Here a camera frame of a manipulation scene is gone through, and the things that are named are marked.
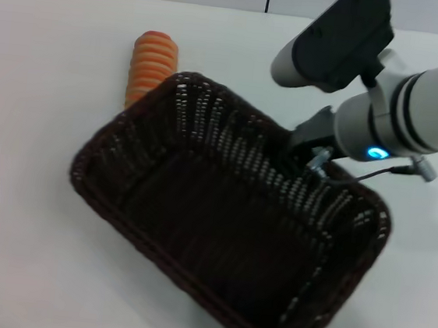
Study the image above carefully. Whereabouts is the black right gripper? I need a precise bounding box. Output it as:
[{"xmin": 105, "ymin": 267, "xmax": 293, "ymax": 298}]
[{"xmin": 283, "ymin": 101, "xmax": 343, "ymax": 172}]

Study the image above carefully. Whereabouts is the dark brown woven basket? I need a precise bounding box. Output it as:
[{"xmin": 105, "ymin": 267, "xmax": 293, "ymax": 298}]
[{"xmin": 53, "ymin": 59, "xmax": 407, "ymax": 328}]

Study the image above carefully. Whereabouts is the orange striped bread roll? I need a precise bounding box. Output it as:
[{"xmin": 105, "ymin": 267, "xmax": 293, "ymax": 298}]
[{"xmin": 122, "ymin": 28, "xmax": 183, "ymax": 115}]

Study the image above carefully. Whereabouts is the black cable with silver plugs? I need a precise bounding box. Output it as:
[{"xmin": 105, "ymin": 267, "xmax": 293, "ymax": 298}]
[{"xmin": 304, "ymin": 143, "xmax": 438, "ymax": 195}]

